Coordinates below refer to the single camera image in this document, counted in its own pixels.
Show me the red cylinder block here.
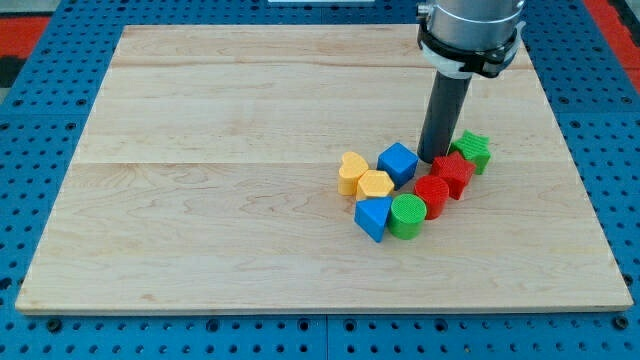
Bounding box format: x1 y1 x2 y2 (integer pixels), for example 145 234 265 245
414 175 449 220

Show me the yellow heart block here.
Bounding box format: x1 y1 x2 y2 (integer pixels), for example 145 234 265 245
337 151 369 195

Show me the light wooden board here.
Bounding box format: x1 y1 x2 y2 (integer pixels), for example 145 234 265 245
16 25 633 315

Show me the green cylinder block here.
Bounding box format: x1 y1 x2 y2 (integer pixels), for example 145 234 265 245
387 194 427 240

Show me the yellow hexagon block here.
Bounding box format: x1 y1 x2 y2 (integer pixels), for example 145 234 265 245
355 170 395 201

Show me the blue cube block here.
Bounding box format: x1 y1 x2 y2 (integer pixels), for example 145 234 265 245
376 142 419 190

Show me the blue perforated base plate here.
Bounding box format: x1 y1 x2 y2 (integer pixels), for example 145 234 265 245
1 1 639 359

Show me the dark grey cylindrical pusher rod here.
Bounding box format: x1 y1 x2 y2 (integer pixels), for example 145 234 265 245
417 72 471 163

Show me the blue triangle block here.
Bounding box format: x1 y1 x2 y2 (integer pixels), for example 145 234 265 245
354 196 392 243

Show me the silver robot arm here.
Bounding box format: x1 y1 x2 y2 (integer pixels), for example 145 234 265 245
416 0 525 163

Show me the green star block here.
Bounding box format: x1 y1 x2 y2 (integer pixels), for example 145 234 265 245
449 130 491 175

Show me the red star block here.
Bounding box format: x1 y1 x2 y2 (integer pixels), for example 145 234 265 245
430 151 476 200

